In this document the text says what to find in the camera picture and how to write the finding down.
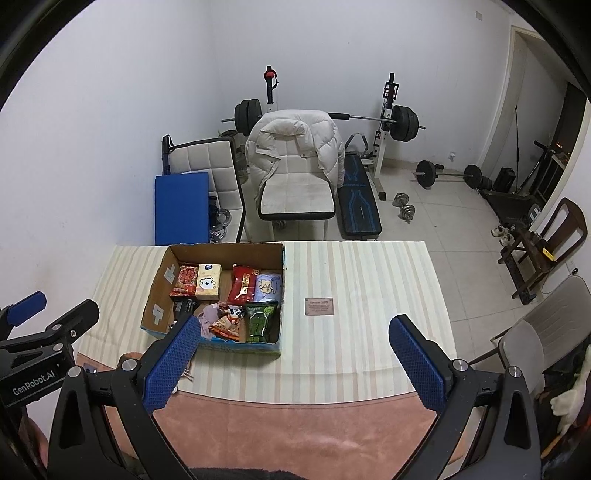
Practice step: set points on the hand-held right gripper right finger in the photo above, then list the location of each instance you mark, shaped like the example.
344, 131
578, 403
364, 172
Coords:
415, 364

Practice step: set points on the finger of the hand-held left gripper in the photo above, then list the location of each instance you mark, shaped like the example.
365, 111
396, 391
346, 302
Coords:
27, 305
74, 318

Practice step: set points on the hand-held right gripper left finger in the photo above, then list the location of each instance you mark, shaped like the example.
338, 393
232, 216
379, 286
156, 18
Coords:
173, 364

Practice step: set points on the black snack packet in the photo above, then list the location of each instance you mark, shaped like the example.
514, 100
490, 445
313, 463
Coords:
187, 307

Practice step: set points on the small panda print snack packet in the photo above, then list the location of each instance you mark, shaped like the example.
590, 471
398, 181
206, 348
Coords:
226, 325

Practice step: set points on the cardboard box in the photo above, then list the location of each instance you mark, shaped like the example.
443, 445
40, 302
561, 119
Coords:
157, 295

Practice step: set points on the red round-print snack packet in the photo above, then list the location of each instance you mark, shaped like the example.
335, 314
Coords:
184, 279

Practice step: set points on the yellow tissue pack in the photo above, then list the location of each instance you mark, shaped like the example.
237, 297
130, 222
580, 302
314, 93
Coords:
207, 281

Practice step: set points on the green snack packet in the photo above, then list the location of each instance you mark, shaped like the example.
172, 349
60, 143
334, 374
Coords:
260, 321

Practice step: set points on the light blue tissue pack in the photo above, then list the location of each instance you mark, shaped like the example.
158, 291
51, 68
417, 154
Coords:
268, 287

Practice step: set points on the person's left forearm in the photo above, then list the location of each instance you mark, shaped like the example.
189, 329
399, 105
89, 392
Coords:
34, 438

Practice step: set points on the grey folding chair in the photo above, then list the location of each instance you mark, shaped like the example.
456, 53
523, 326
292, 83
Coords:
521, 355

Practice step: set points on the chrome dumbbell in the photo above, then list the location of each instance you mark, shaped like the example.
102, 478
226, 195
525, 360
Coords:
401, 200
407, 214
219, 226

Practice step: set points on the blue folded mat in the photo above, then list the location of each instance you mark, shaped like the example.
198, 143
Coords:
180, 207

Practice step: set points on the white shoe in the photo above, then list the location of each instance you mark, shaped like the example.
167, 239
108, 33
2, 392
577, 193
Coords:
508, 238
499, 230

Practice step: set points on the black and blue weight bench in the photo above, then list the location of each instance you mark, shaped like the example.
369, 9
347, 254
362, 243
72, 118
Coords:
358, 207

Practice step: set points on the dark exercise equipment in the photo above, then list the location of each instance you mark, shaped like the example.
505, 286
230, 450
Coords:
512, 203

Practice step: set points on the black metal stand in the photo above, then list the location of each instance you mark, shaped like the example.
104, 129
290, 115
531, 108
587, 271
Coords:
167, 152

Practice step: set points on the short barbell with black plates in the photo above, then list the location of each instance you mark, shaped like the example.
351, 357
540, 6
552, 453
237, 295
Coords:
425, 173

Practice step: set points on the black case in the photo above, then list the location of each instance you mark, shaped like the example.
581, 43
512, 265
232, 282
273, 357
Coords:
504, 180

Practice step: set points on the white quilted chair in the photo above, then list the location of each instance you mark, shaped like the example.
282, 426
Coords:
203, 159

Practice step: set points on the brown wooden chair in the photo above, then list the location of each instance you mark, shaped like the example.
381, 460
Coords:
575, 230

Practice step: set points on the white padded chair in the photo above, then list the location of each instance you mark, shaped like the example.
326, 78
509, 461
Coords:
295, 189

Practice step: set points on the white barbell rack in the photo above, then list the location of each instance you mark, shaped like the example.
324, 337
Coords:
381, 147

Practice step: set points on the white puffer jacket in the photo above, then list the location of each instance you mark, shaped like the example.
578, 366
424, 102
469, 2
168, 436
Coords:
325, 143

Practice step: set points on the long barbell with black plates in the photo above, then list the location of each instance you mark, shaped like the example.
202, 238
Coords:
404, 122

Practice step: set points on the thin black pole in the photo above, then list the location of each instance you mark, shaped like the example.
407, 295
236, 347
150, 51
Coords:
515, 143

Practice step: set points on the black metal frame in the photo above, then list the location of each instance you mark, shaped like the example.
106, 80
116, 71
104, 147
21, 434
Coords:
545, 166

